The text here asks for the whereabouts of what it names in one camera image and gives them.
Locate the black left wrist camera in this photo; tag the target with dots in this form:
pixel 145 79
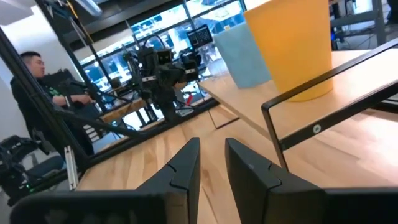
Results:
pixel 163 57

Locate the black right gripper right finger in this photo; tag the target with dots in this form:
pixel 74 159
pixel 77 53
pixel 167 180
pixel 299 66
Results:
pixel 264 189

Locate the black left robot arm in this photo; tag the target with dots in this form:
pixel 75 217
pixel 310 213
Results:
pixel 168 105

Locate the person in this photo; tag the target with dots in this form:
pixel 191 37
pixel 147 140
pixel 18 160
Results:
pixel 23 93

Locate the silver aluminium bar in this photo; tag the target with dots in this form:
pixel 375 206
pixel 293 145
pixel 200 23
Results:
pixel 71 168

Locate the yellow plastic cup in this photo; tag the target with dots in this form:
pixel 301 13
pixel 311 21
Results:
pixel 292 46

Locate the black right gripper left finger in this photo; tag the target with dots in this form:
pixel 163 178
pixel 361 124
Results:
pixel 183 174

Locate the black computer monitor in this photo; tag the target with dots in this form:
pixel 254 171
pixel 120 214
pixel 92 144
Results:
pixel 200 36

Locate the blue plastic cup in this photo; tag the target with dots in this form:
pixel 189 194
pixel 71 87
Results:
pixel 242 56

